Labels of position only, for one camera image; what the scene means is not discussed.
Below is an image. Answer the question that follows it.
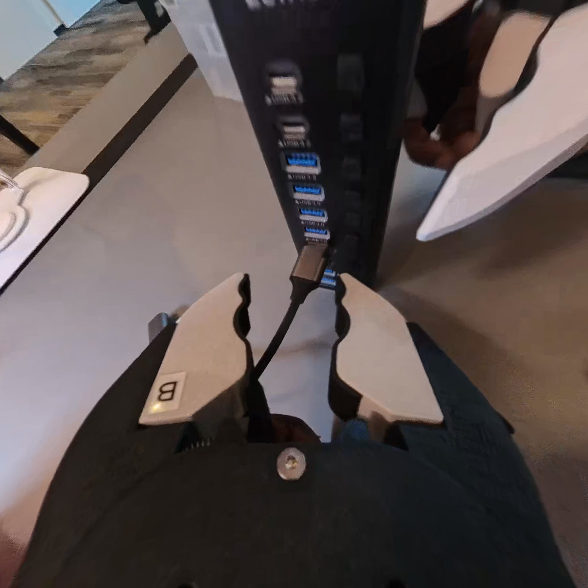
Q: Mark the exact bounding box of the usb cable with grey plugs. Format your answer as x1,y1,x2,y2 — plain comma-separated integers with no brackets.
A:
147,244,331,383

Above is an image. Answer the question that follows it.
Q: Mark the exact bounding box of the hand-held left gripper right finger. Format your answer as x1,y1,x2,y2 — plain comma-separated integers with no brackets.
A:
327,274,445,444

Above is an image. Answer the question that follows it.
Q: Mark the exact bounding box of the tall black usb hub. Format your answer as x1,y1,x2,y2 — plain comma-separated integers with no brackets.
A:
209,0,426,291

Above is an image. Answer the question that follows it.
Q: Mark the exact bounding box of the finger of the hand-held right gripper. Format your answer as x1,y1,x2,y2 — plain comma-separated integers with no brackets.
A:
416,5,588,242
474,11,552,134

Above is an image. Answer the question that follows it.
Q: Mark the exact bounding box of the person's left hand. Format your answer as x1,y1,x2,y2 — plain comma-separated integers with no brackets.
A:
270,413,322,444

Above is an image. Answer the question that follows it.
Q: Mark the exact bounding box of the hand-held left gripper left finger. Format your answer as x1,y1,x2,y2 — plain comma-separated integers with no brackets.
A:
138,273,256,444

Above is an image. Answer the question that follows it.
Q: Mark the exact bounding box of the person's right hand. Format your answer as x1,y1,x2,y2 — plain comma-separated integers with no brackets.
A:
403,0,504,170

